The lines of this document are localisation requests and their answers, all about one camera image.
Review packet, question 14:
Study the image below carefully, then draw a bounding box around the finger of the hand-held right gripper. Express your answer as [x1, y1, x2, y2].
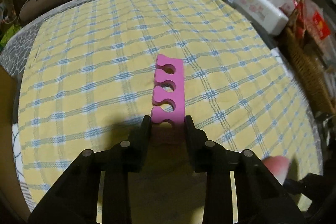
[285, 173, 326, 206]

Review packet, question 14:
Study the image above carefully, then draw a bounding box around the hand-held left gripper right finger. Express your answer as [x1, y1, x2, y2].
[184, 115, 306, 224]

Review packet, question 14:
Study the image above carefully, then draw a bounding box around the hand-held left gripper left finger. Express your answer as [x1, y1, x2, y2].
[28, 115, 153, 224]

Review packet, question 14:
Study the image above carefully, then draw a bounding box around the pink makeup brush black handle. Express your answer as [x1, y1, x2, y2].
[262, 156, 290, 186]

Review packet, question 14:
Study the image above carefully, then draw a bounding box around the pink foam toe separator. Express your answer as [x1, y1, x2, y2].
[151, 54, 185, 143]

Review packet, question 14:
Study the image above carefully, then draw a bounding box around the yellow plaid cloth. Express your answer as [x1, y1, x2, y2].
[16, 0, 323, 224]

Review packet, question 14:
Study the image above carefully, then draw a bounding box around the wicker basket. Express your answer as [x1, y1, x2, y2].
[282, 27, 334, 114]

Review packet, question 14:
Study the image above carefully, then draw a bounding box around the white floral box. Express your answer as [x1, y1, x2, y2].
[233, 0, 289, 35]

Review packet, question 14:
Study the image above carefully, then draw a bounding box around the red snack packet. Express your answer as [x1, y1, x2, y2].
[297, 1, 331, 41]

